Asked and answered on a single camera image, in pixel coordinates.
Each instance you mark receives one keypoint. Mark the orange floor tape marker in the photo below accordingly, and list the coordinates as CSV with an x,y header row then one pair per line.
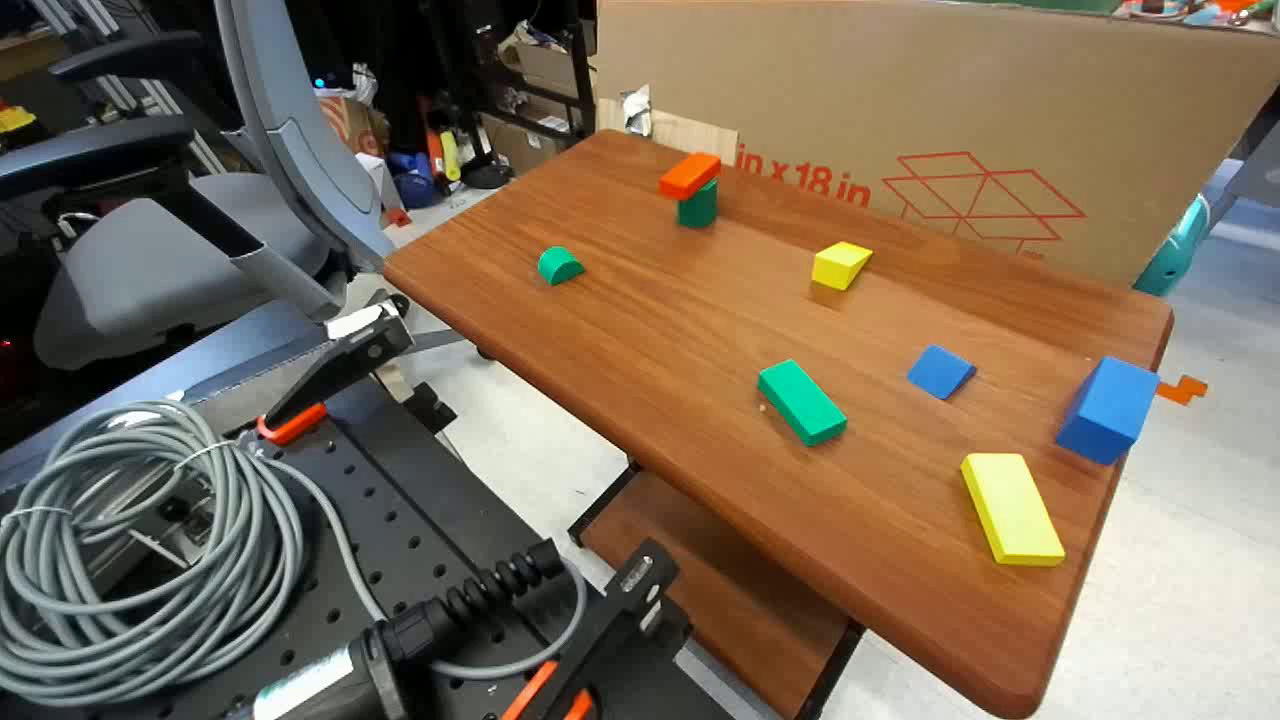
x,y
1187,389

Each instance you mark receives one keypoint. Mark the blue bag on floor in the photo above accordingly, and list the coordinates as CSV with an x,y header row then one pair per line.
x,y
417,179

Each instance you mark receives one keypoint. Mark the grey office chair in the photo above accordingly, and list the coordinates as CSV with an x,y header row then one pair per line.
x,y
203,251

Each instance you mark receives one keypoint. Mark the large cardboard box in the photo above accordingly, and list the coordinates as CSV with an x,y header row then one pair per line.
x,y
1042,135

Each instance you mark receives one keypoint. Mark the lower wooden shelf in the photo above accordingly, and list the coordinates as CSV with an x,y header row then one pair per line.
x,y
749,612

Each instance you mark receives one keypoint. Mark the large blue block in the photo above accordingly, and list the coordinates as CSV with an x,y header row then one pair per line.
x,y
1110,408

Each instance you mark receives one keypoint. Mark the black clamp orange trigger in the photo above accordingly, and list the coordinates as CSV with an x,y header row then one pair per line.
x,y
632,612
333,370

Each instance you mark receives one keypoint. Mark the long green block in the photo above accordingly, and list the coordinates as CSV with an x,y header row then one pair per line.
x,y
800,403

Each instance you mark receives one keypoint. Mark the teal robot part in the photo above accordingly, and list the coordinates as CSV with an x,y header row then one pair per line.
x,y
1175,259

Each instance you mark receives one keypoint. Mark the small yellow block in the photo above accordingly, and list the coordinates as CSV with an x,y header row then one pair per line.
x,y
838,264

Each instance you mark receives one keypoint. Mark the black clamp orange trigger rear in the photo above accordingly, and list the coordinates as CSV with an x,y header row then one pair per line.
x,y
333,370

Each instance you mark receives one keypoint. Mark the black clamp orange trigger front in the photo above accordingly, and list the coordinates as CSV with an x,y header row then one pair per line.
x,y
632,612

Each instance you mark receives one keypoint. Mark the green half-round block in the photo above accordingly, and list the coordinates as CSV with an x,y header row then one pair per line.
x,y
559,264

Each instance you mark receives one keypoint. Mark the long yellow block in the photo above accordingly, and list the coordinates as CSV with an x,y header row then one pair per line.
x,y
1011,508

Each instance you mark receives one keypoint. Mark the green block under orange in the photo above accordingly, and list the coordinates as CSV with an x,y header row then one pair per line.
x,y
701,204

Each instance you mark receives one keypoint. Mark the black power plug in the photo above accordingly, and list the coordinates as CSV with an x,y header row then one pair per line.
x,y
404,648

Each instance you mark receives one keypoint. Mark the flat blue square block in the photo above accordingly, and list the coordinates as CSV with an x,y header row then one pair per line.
x,y
943,373

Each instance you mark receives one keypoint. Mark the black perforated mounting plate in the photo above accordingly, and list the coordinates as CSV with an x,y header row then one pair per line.
x,y
417,522

